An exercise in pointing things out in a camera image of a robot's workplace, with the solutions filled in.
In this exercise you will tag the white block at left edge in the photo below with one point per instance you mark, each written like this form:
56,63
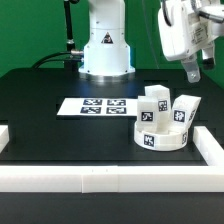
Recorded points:
4,137

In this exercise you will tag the white obstacle fence wall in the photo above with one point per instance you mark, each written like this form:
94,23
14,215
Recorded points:
92,179

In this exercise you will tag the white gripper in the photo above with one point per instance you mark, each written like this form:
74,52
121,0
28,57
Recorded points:
187,26

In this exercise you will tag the white round stool seat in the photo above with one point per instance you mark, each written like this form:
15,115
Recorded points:
160,142

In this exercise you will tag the white paper marker sheet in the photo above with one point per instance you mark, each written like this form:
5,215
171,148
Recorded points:
98,107

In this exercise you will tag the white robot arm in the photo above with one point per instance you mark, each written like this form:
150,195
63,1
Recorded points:
107,54

